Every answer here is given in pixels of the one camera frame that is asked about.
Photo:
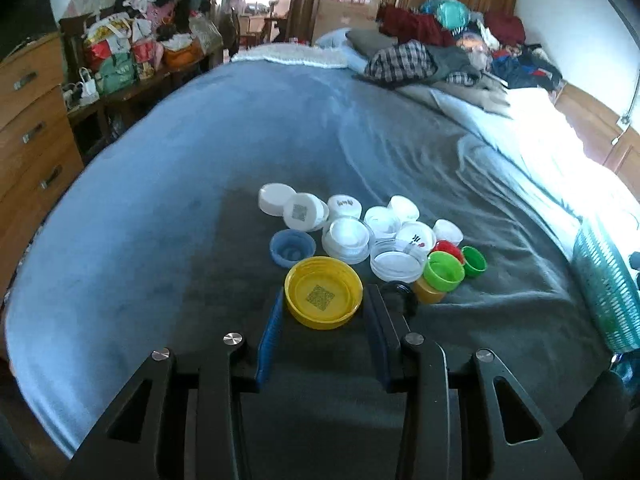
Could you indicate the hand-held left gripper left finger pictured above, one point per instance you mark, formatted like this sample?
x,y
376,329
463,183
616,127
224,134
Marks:
x,y
270,335

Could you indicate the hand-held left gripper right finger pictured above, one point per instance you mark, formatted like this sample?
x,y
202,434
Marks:
x,y
377,330

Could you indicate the black bottle cap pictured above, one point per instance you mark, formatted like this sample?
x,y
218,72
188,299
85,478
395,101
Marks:
x,y
401,287

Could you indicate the orange bottle cap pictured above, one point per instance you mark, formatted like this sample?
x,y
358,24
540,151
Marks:
x,y
427,293

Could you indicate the large yellow lid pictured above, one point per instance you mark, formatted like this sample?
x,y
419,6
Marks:
x,y
322,297

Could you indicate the clear plastic lid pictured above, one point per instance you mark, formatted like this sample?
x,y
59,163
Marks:
x,y
397,262

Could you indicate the blue bottle cap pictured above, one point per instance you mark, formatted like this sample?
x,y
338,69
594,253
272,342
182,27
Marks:
x,y
292,250

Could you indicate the light green bottle cap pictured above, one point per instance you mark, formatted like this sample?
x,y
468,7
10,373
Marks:
x,y
444,271

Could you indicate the red bottle cap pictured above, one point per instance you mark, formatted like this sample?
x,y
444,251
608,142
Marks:
x,y
447,247

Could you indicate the dark green bottle cap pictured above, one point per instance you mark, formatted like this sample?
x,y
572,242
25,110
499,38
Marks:
x,y
475,261

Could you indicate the pile of white bottle caps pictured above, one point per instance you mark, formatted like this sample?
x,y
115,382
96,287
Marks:
x,y
300,212

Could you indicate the teal plastic basket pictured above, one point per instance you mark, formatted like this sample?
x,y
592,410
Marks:
x,y
605,285

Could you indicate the white bed sheet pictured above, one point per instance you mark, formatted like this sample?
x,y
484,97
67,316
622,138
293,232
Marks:
x,y
550,135

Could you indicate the plaid shirt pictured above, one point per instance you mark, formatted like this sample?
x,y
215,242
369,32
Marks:
x,y
400,60

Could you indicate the dark wooden side table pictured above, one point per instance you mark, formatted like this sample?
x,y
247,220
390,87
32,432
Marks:
x,y
125,105

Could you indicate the dark grey garment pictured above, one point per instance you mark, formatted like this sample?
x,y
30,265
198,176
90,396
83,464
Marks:
x,y
450,62

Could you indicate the cream knitted towel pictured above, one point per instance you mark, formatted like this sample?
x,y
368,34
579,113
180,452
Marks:
x,y
290,55

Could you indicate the wooden headboard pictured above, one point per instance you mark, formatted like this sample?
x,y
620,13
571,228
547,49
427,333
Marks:
x,y
595,120

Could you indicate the dark red cloth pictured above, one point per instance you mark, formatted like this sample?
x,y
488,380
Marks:
x,y
415,25

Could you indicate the heap of colourful clothes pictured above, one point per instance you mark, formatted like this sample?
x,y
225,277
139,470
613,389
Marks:
x,y
515,55

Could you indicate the small white bag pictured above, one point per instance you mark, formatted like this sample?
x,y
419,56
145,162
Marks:
x,y
89,86

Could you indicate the wooden dresser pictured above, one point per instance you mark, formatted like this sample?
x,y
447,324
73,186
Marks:
x,y
30,130

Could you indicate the pile of shopping bags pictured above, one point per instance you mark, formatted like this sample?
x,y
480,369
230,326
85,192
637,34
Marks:
x,y
120,55

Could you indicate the teal round bag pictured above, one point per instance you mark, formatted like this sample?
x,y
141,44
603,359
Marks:
x,y
447,12

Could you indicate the cardboard box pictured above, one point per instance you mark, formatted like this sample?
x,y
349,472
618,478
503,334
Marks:
x,y
350,5

